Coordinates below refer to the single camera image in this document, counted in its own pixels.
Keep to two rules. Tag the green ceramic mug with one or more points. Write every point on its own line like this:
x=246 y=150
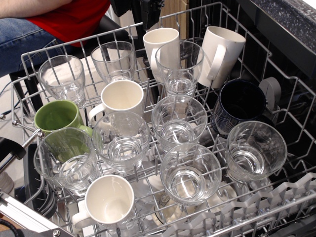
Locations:
x=53 y=117

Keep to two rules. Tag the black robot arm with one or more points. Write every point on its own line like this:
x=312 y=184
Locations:
x=145 y=11

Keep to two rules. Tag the white mug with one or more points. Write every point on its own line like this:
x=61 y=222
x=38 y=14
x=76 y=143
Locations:
x=109 y=201
x=222 y=48
x=121 y=95
x=160 y=39

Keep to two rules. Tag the white mug back centre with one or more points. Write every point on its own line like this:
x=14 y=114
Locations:
x=160 y=39

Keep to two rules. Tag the dark blue mug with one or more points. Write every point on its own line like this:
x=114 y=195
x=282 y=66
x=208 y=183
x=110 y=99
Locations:
x=238 y=101

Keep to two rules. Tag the white mug back right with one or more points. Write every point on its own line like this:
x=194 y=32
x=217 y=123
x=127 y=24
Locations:
x=222 y=48

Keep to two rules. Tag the white mug front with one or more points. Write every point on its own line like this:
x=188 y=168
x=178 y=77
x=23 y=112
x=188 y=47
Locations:
x=109 y=201

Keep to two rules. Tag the clear glass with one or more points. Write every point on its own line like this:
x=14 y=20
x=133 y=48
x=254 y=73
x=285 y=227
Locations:
x=179 y=65
x=178 y=119
x=64 y=78
x=254 y=151
x=75 y=175
x=121 y=139
x=114 y=61
x=190 y=174

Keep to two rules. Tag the clear glass centre left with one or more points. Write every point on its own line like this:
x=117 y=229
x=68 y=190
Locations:
x=121 y=139

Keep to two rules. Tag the clear glass back right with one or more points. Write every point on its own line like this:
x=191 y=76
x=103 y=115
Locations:
x=179 y=65

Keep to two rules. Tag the clear glass front centre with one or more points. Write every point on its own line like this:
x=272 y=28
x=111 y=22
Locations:
x=190 y=174

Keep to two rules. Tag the clear glass back middle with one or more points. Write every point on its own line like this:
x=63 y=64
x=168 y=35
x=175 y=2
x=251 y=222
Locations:
x=114 y=61

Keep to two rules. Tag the clear glass front left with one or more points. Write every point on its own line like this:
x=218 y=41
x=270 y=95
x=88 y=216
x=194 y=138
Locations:
x=75 y=175

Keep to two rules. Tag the black chair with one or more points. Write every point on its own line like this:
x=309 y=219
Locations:
x=25 y=81

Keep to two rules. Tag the clear glass back left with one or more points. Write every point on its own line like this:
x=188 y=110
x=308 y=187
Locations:
x=64 y=78

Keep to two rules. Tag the grey plastic rack roller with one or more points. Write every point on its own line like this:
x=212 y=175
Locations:
x=272 y=91

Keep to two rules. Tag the person in red shirt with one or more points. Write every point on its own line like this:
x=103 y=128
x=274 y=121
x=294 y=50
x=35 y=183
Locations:
x=31 y=25

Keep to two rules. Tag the black clamp with metal screw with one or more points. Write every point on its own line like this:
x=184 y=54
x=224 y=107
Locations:
x=16 y=150

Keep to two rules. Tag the dark speckled countertop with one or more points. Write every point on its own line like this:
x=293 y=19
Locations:
x=290 y=25

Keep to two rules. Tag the grey wire dishwasher rack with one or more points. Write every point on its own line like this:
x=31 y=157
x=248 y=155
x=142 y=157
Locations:
x=284 y=203

